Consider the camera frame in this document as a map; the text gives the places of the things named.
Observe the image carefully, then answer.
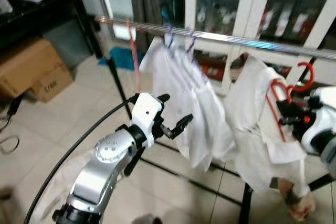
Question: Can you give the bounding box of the teal floor mat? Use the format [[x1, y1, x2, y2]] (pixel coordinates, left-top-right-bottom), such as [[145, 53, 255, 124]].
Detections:
[[99, 46, 138, 71]]

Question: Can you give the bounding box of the purple hanger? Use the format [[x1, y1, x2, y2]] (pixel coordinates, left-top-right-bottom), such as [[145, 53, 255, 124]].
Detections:
[[164, 24, 177, 58], [186, 30, 199, 56]]

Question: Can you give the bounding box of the red wire hanger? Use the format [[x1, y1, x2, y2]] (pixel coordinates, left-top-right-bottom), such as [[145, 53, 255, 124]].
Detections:
[[267, 62, 316, 144]]

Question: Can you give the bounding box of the brown cardboard box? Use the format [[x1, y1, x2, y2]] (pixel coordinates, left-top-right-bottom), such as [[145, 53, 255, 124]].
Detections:
[[0, 38, 74, 104]]

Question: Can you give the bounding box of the grey curtain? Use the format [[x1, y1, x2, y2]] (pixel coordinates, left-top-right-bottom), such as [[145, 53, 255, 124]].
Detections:
[[129, 0, 163, 54]]

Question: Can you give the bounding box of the black clothes rack frame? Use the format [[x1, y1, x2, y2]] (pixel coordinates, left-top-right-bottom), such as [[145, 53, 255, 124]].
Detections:
[[79, 4, 336, 224]]

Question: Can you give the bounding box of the black floor cable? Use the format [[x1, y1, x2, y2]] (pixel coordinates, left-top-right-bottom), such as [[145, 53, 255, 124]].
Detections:
[[0, 94, 24, 155]]

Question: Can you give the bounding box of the grey robot foot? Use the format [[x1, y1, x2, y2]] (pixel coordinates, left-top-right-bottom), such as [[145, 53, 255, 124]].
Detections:
[[131, 214, 164, 224]]

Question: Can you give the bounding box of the white glass door cabinet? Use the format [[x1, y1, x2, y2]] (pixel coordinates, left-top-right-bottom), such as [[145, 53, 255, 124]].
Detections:
[[184, 0, 336, 97]]

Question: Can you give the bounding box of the white shirt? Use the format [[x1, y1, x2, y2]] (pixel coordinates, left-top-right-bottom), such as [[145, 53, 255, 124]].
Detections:
[[223, 55, 316, 222], [157, 46, 235, 173], [139, 37, 195, 114]]

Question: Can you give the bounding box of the grey bin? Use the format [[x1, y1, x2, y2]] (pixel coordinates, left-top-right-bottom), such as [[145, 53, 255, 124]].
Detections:
[[45, 20, 94, 68]]

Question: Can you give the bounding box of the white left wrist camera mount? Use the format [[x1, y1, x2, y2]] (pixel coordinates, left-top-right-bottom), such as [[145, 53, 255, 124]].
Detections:
[[130, 93, 163, 148]]

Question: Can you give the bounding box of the black shelf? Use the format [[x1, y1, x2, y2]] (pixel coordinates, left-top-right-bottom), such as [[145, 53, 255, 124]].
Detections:
[[0, 0, 100, 51]]

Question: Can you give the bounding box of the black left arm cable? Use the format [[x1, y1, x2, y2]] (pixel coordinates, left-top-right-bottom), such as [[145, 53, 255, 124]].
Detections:
[[22, 94, 140, 224]]

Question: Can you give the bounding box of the pink hanger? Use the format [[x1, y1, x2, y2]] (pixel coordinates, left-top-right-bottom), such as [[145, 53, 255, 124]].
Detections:
[[125, 19, 143, 94]]

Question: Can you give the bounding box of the silver clothes rail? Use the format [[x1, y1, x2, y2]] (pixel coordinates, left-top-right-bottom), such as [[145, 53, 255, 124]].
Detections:
[[94, 16, 336, 60]]

